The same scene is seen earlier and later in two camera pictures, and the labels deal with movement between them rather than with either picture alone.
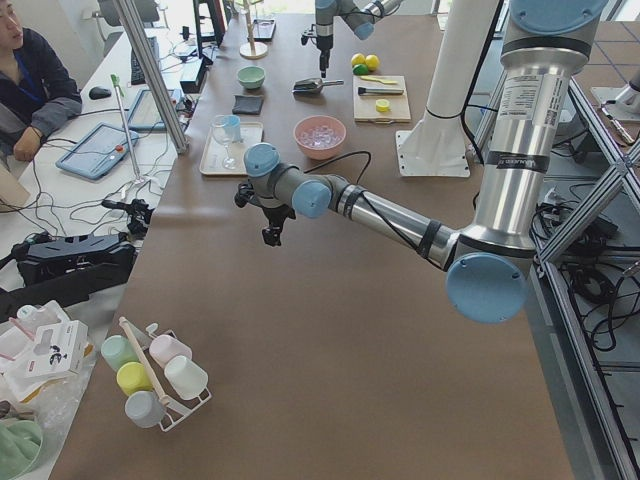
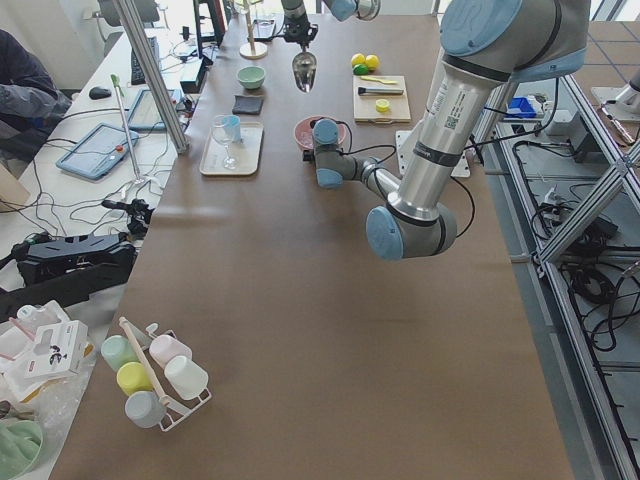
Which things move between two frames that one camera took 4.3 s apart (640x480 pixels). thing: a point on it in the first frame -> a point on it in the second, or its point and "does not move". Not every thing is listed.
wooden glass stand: x=252 y=50 does not move
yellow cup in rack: x=132 y=377 does not move
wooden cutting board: x=365 y=110 does not move
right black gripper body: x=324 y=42 -> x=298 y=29
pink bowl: x=319 y=137 does not move
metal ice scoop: x=313 y=85 -> x=304 y=67
